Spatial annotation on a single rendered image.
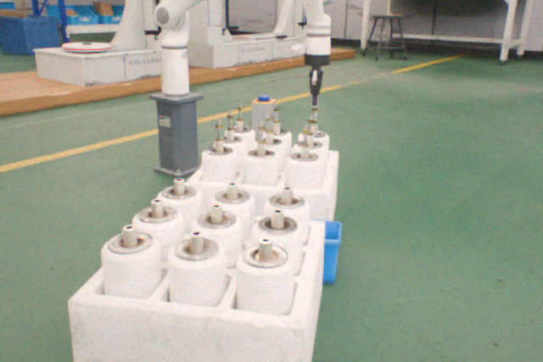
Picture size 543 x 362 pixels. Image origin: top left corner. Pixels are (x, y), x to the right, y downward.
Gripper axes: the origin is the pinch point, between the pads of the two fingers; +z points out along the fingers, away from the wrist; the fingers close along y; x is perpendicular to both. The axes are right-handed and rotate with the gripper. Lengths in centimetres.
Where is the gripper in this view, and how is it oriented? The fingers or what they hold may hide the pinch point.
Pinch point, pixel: (315, 100)
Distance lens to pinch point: 155.2
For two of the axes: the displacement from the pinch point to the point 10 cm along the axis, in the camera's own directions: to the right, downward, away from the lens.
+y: 1.8, -3.0, 9.4
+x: -9.8, -0.7, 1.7
